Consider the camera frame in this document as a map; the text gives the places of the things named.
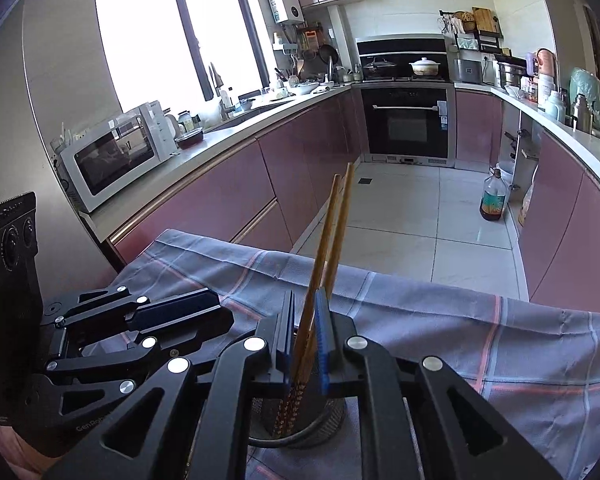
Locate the dark red food container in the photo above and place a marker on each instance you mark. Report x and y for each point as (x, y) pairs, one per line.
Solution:
(190, 139)

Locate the purple bottle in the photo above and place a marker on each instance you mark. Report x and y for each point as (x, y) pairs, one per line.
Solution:
(530, 62)

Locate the glass jar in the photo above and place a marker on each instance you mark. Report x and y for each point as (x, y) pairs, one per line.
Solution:
(185, 122)

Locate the white bottle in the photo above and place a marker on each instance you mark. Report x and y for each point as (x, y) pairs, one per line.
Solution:
(546, 89)

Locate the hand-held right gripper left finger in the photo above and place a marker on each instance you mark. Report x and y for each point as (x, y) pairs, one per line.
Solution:
(287, 350)

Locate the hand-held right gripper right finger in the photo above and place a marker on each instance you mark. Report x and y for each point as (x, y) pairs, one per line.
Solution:
(322, 350)

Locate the black range hood panel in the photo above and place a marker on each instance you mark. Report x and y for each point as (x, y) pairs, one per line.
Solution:
(405, 47)

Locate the white ceramic bowl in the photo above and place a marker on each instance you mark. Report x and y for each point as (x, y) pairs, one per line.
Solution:
(306, 88)

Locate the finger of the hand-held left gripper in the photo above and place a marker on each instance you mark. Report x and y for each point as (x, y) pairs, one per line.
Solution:
(180, 307)
(195, 327)

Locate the large kitchen window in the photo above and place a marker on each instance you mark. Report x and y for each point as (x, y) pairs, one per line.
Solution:
(140, 35)

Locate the steel steamer pot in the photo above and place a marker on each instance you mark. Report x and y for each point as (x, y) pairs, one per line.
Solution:
(512, 75)

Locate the black wall storage rack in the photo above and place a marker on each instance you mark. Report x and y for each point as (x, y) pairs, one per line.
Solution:
(490, 40)

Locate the pink base cabinet run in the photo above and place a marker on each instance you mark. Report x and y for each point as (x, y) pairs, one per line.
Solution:
(220, 195)
(560, 220)

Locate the silver countertop appliance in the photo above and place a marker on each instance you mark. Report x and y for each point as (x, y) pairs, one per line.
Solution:
(467, 71)

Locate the grey refrigerator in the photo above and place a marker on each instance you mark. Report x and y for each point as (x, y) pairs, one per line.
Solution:
(55, 85)

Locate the blue-grey plaid tablecloth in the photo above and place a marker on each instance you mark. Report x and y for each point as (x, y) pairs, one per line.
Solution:
(430, 320)

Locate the white wall water heater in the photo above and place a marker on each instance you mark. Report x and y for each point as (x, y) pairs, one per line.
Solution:
(282, 0)

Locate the white casserole pot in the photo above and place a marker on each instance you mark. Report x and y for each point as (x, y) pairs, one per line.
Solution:
(426, 67)

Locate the square floor drain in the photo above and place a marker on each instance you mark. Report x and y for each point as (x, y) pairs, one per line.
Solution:
(365, 180)

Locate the plastic cooking oil bottle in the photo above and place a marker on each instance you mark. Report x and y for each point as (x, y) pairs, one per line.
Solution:
(492, 200)

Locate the pale teal bottle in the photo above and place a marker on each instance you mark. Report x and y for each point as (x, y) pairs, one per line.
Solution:
(555, 107)

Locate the mint green appliance in plastic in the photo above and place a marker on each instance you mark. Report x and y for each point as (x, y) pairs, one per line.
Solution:
(587, 85)

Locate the black mesh utensil holder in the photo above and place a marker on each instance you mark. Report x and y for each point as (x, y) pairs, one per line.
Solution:
(325, 420)

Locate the white microwave oven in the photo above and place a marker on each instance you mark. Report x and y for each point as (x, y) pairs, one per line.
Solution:
(110, 160)

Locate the steel sink faucet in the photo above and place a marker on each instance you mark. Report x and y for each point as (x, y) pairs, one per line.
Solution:
(215, 80)

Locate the built-in black oven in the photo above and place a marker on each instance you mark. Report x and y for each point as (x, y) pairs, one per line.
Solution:
(407, 125)

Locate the kitchen sink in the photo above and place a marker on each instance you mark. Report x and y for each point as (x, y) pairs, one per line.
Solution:
(255, 114)

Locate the pink kettle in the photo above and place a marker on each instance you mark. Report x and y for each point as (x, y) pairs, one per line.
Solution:
(547, 62)

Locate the black hanging frying pan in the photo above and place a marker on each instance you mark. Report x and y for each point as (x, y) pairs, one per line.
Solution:
(328, 55)

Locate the steel thermos flask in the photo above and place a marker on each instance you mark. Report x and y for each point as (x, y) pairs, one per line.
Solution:
(582, 115)

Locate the black pot with glass lid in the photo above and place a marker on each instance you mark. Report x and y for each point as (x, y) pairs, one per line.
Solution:
(380, 69)

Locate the wooden cutting board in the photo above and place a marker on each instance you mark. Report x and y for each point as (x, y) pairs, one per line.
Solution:
(484, 19)

